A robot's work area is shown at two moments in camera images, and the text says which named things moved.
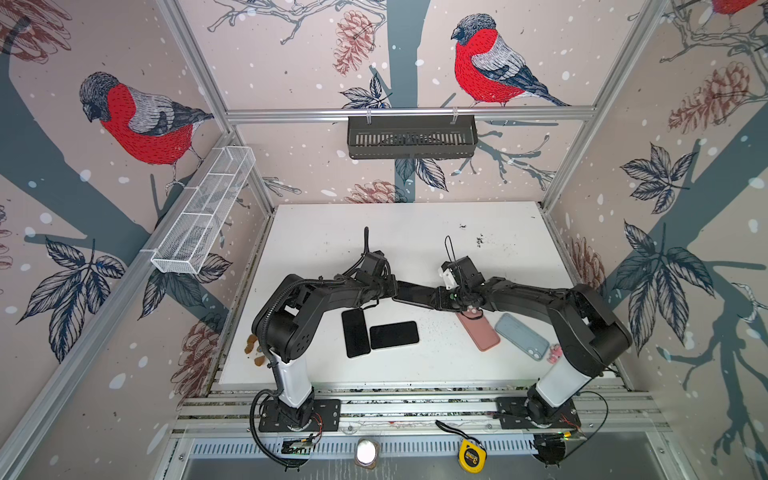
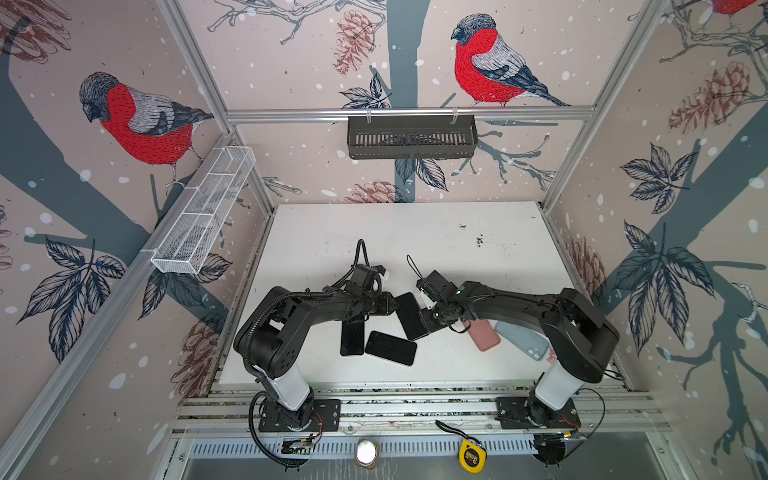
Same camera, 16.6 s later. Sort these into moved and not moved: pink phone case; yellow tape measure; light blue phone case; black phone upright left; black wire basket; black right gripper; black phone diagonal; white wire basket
Moved: black phone diagonal; black right gripper
Not moved: black phone upright left; pink phone case; light blue phone case; black wire basket; white wire basket; yellow tape measure
